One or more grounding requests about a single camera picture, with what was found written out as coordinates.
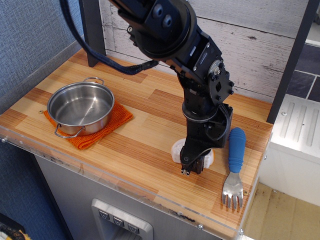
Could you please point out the stainless steel pot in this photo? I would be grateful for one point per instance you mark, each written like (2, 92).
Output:
(81, 108)

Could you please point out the dark right post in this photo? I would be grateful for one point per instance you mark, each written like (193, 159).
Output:
(304, 28)

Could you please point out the silver dispenser panel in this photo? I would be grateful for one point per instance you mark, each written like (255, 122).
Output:
(115, 224)

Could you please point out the orange cloth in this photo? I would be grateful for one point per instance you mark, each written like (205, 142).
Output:
(120, 116)

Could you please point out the yellow black object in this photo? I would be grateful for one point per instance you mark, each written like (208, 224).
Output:
(12, 231)

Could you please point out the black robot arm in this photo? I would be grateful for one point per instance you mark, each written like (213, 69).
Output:
(167, 31)

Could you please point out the dark left post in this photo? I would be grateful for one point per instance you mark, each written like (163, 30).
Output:
(92, 25)

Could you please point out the white semicircle cheese shape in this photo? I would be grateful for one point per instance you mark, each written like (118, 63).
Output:
(176, 150)

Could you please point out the white ridged sink unit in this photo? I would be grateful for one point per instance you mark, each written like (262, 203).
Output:
(292, 158)

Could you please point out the blue handled fork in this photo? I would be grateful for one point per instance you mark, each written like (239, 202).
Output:
(232, 191)

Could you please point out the dark post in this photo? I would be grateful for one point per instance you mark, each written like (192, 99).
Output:
(304, 28)
(92, 25)

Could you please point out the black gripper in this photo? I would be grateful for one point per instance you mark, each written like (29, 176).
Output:
(206, 129)

